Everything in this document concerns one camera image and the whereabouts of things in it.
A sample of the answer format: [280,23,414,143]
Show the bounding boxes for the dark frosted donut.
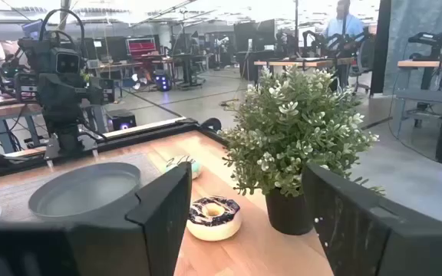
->
[186,195,242,242]

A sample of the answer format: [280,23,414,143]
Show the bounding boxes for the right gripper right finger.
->
[301,163,442,276]

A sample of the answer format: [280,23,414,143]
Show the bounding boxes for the purple-lit black device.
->
[153,71,173,92]

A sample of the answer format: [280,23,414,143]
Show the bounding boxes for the mint donut with dark drizzle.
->
[166,155,203,180]

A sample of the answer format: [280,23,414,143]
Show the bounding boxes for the black pillar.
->
[369,0,393,96]

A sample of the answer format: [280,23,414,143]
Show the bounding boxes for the grey curtain panel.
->
[382,0,442,95]

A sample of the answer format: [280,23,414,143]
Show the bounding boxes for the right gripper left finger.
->
[0,162,193,276]

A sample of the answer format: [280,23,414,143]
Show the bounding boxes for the grey woven placemat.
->
[0,152,165,225]

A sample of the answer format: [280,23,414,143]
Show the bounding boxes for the grey office chair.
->
[353,38,375,93]

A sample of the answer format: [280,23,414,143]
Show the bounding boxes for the person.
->
[322,0,366,51]

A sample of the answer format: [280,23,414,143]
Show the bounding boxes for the black computer tower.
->
[106,109,137,132]

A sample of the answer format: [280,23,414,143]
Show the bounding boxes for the green artificial plant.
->
[217,64,386,199]

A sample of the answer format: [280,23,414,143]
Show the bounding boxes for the black plant pot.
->
[265,187,315,236]

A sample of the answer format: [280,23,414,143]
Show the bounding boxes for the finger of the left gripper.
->
[89,77,115,105]
[15,72,38,104]

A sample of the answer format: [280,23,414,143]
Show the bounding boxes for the wood-topped table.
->
[253,57,356,89]
[397,59,442,70]

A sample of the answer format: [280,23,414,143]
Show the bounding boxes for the red tool cabinet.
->
[127,37,157,58]

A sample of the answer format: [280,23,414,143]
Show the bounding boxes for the background robot arms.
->
[301,29,366,58]

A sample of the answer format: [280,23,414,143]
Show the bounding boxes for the black round knob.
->
[200,117,223,133]

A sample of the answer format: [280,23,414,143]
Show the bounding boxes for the small grey bowl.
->
[28,162,142,222]

